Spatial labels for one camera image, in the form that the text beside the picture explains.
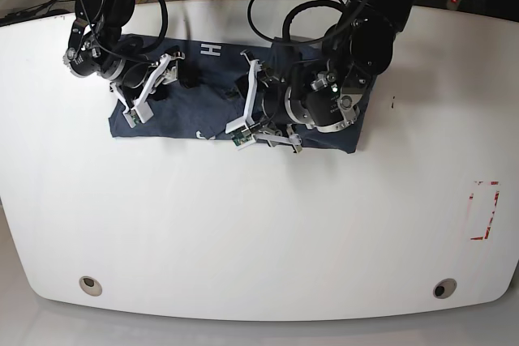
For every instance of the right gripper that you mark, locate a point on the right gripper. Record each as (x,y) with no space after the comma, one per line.
(133,81)

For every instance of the right table cable grommet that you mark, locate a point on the right table cable grommet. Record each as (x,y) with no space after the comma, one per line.
(444,289)

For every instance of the red tape rectangle marking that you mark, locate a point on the red tape rectangle marking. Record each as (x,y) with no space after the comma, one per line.
(481,209)

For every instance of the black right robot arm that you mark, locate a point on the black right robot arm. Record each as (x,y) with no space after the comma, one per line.
(96,45)

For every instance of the left table cable grommet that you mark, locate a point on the left table cable grommet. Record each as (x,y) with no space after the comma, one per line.
(90,286)

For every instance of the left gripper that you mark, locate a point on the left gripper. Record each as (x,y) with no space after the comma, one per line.
(271,93)

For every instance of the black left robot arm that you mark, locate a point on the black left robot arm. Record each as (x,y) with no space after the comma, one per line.
(324,79)

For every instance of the table cable grommet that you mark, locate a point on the table cable grommet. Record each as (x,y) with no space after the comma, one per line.
(444,289)
(90,286)

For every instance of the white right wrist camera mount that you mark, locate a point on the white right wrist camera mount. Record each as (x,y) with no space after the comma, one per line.
(138,111)

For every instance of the dark blue T-shirt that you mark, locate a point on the dark blue T-shirt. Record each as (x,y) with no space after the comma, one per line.
(203,112)

